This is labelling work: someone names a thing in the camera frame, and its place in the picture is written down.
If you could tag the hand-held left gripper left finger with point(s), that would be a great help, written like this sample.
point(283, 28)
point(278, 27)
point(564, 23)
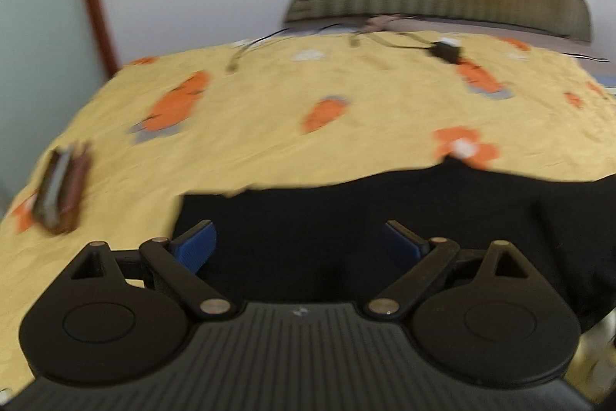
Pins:
point(195, 245)

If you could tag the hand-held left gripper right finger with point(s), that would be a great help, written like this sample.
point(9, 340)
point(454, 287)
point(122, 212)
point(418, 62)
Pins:
point(404, 243)

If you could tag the black pants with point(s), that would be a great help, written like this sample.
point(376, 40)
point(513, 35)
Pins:
point(313, 218)

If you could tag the brown wallet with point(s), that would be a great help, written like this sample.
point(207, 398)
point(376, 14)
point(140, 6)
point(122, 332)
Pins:
point(62, 189)

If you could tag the yellow carrot printed blanket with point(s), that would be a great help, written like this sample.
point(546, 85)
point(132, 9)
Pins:
point(269, 103)

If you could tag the black power adapter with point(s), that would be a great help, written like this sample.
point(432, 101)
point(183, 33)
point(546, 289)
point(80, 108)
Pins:
point(445, 52)

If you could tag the white plug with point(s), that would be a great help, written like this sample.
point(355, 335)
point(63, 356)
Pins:
point(450, 41)

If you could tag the pinkish cloth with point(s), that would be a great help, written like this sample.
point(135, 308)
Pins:
point(382, 22)

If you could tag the blue quilt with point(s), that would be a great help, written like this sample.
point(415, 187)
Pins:
point(607, 81)

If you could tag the frosted glass door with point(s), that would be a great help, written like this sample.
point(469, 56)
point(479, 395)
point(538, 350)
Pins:
point(38, 30)

